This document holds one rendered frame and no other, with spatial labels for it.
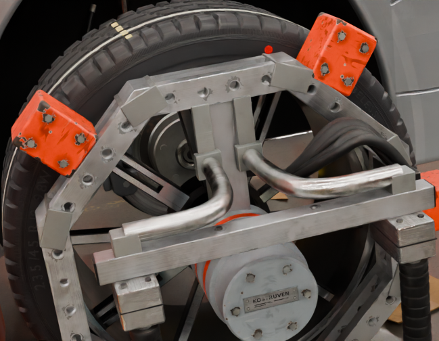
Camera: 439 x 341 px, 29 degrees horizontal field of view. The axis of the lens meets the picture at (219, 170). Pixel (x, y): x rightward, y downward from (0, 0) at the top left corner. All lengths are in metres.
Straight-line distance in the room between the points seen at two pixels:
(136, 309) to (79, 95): 0.35
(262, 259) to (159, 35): 0.35
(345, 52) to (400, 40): 0.52
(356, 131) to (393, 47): 0.61
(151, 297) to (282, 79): 0.36
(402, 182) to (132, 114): 0.36
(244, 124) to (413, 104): 0.65
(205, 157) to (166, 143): 0.51
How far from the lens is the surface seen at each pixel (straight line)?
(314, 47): 1.20
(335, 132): 1.10
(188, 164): 1.66
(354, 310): 1.38
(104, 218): 3.67
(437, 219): 1.32
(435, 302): 2.74
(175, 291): 2.97
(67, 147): 1.12
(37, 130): 1.11
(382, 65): 1.69
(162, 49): 1.19
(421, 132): 1.76
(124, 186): 1.67
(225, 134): 1.16
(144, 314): 0.98
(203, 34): 1.20
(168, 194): 1.28
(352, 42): 1.18
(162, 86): 1.12
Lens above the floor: 1.39
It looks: 20 degrees down
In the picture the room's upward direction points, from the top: 8 degrees counter-clockwise
